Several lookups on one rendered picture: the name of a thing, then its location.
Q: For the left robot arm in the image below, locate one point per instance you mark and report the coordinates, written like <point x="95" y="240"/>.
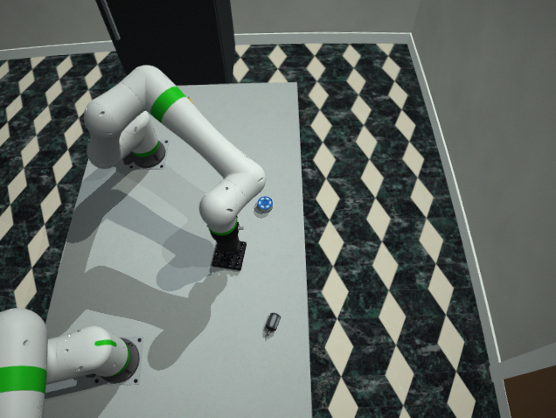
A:
<point x="147" y="90"/>

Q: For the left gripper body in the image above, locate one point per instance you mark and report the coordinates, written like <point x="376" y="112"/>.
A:
<point x="230" y="242"/>

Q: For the black knob panel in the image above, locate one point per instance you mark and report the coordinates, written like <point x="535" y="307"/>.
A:
<point x="235" y="260"/>

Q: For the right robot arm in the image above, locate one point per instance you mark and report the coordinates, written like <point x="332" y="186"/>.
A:
<point x="24" y="360"/>

